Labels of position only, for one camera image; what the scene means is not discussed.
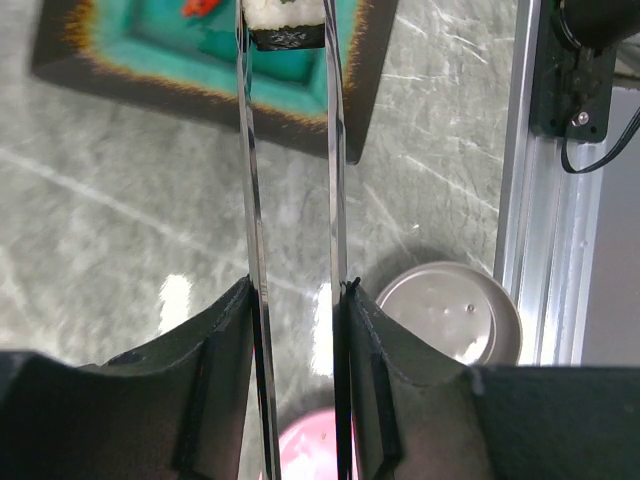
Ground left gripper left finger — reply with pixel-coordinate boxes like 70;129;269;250
1;279;253;479

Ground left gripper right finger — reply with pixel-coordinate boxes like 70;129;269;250
343;281;639;479

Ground sushi roll piece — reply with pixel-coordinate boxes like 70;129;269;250
241;0;325;51

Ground metal serving tongs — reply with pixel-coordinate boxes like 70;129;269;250
235;1;357;479

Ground pink round lid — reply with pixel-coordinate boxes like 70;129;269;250
279;408;338;480

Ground square black teal plate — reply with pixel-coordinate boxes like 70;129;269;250
31;1;397;164

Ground red shrimp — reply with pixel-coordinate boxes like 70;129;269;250
182;0;221;18

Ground aluminium front rail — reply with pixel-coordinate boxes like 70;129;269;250
494;1;603;365

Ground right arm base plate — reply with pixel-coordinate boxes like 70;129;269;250
529;1;639;174

